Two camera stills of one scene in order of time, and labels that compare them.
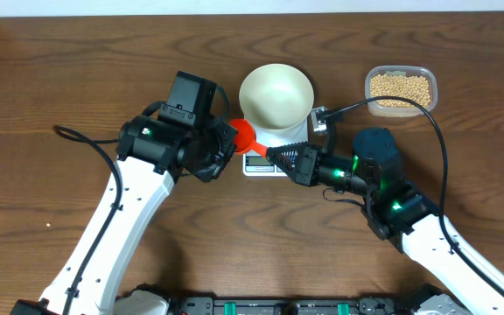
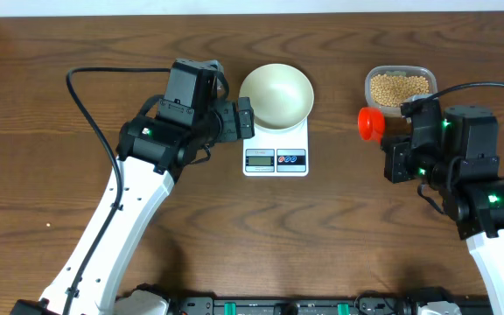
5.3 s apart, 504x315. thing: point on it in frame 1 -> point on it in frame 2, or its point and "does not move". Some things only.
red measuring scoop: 245,137 -> 371,123
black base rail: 405,303 does not move
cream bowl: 276,97 does not move
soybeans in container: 409,87 does not move
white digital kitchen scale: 256,164 does not move
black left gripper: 227,148 -> 244,119
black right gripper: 305,166 -> 395,171
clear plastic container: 416,82 does not move
